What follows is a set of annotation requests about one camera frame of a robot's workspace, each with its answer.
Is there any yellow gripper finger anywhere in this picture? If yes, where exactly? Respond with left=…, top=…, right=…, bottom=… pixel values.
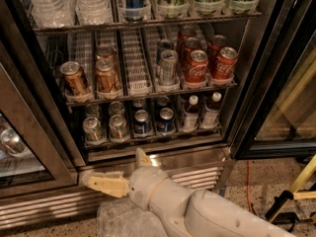
left=81, top=171, right=129, bottom=198
left=135, top=148, right=152, bottom=168

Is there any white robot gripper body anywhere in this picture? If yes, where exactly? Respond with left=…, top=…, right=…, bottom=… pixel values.
left=129, top=166, right=170, bottom=211

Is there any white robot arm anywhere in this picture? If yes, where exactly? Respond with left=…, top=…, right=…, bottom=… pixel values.
left=82, top=148, right=296, bottom=237

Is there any blue pepsi can front left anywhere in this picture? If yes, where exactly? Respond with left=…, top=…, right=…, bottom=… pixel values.
left=133, top=110, right=151, bottom=136

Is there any blue pepsi can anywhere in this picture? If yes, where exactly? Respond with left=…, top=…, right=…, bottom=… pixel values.
left=133, top=110, right=151, bottom=136
left=132, top=99, right=147, bottom=112
left=156, top=96, right=170, bottom=110
left=156, top=108, right=174, bottom=132

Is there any blue pepsi can front right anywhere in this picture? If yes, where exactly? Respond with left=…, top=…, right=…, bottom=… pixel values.
left=156, top=108, right=174, bottom=132

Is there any blue pepsi can rear left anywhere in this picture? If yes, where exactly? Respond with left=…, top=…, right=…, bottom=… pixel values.
left=132, top=99, right=147, bottom=112

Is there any steel fridge base grille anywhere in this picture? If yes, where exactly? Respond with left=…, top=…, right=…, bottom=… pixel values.
left=0, top=147, right=235, bottom=231

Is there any blue pepsi can rear right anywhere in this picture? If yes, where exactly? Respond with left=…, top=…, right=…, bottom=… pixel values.
left=156, top=96, right=170, bottom=110

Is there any left glass fridge door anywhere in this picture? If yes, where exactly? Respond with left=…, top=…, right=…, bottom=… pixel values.
left=0, top=42, right=77, bottom=199

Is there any glass fridge door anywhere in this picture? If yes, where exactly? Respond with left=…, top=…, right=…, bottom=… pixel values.
left=0, top=42, right=77, bottom=199
left=231, top=0, right=316, bottom=160

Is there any empty white can track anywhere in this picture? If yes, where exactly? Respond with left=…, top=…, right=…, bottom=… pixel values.
left=120, top=29, right=152, bottom=96

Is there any gold can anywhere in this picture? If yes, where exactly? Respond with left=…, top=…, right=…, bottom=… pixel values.
left=96, top=46, right=117, bottom=62
left=96, top=60, right=121, bottom=93
left=60, top=61, right=90, bottom=97

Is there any red coca-cola can front left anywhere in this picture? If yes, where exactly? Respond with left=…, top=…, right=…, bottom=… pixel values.
left=185, top=49, right=208, bottom=83

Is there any red coca-cola can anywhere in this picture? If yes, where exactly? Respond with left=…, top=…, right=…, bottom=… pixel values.
left=206, top=35, right=227, bottom=63
left=211, top=46, right=238, bottom=80
left=180, top=38, right=201, bottom=64
left=177, top=26, right=197, bottom=45
left=185, top=49, right=208, bottom=83

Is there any silver can front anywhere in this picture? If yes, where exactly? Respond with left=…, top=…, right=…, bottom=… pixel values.
left=159, top=49, right=178, bottom=86

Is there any silver can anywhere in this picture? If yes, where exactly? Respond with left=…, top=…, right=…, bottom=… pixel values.
left=159, top=49, right=178, bottom=86
left=156, top=39, right=174, bottom=64

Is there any can behind left door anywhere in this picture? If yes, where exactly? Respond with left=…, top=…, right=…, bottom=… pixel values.
left=0, top=128, right=31, bottom=157

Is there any gold can far left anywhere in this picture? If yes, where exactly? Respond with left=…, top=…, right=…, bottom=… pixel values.
left=60, top=61, right=90, bottom=97

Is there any silver can rear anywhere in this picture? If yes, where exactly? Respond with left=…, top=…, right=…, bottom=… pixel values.
left=156, top=39, right=174, bottom=64

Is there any red coca-cola can front right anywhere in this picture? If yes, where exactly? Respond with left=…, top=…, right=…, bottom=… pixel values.
left=211, top=46, right=238, bottom=80

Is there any red coca-cola can middle left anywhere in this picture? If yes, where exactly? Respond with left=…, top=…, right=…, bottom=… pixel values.
left=180, top=38, right=201, bottom=64

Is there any red coca-cola can rear left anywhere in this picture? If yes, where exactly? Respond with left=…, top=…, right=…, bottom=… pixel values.
left=177, top=26, right=197, bottom=45

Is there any red coca-cola can rear right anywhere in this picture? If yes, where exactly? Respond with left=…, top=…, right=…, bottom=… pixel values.
left=206, top=35, right=227, bottom=63

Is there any right glass fridge door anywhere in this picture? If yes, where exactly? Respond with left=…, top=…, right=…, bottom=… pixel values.
left=231, top=0, right=316, bottom=160

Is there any red blue can top shelf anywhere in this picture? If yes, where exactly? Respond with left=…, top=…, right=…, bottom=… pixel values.
left=122, top=0, right=144, bottom=22

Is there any white cap bottle left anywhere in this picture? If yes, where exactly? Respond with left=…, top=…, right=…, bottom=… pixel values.
left=181, top=95, right=198, bottom=130

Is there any white cap bottle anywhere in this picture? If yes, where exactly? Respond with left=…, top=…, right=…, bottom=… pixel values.
left=181, top=95, right=198, bottom=130
left=199, top=92, right=222, bottom=129

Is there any white cap bottle right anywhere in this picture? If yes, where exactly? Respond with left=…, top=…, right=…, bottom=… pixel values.
left=199, top=92, right=222, bottom=129

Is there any blue tape cross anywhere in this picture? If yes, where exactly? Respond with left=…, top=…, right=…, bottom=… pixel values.
left=218, top=187, right=226, bottom=197

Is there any clear water bottle right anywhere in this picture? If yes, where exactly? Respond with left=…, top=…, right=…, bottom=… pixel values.
left=76, top=0, right=113, bottom=26

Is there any clear water bottle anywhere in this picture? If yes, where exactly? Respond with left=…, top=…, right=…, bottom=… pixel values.
left=31, top=0, right=75, bottom=29
left=76, top=0, right=113, bottom=26

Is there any clear water bottle left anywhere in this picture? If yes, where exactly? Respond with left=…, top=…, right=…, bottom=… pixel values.
left=31, top=0, right=75, bottom=29

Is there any orange cable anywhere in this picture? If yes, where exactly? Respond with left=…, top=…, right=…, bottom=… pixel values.
left=246, top=159, right=255, bottom=215

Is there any yellow black cart frame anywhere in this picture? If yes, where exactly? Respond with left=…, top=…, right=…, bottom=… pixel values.
left=265, top=155, right=316, bottom=232

